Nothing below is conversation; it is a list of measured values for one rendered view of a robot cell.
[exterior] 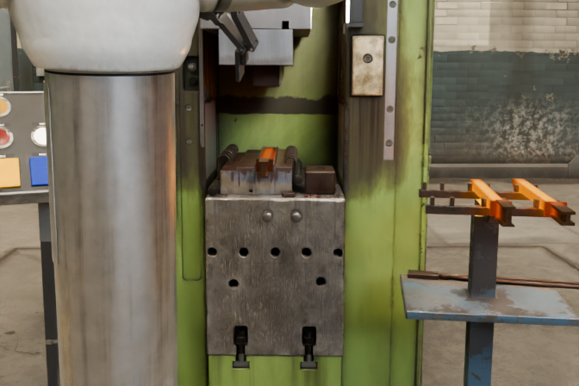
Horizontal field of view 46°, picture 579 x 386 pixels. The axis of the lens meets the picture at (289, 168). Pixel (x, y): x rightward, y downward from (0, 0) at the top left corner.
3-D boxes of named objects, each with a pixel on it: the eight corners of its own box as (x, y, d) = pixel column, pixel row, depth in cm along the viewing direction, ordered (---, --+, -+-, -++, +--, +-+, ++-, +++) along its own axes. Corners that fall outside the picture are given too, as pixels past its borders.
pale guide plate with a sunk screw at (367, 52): (382, 96, 195) (383, 35, 193) (351, 95, 195) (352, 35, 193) (382, 95, 197) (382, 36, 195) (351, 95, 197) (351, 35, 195)
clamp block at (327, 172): (335, 195, 187) (335, 171, 187) (304, 194, 188) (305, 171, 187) (333, 187, 199) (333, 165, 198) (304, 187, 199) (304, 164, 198)
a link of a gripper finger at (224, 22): (207, -4, 120) (212, -7, 119) (247, 43, 125) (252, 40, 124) (198, 9, 117) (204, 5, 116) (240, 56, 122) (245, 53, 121)
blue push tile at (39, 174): (64, 183, 167) (61, 155, 170) (31, 185, 164) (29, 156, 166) (63, 186, 169) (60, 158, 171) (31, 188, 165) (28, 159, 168)
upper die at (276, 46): (292, 65, 182) (292, 29, 181) (218, 65, 183) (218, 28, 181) (293, 65, 224) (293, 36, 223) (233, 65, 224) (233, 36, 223)
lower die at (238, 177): (291, 194, 188) (292, 164, 186) (220, 194, 188) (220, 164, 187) (293, 171, 229) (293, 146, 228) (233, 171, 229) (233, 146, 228)
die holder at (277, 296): (343, 356, 188) (345, 198, 182) (207, 355, 188) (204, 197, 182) (333, 290, 243) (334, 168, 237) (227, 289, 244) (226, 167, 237)
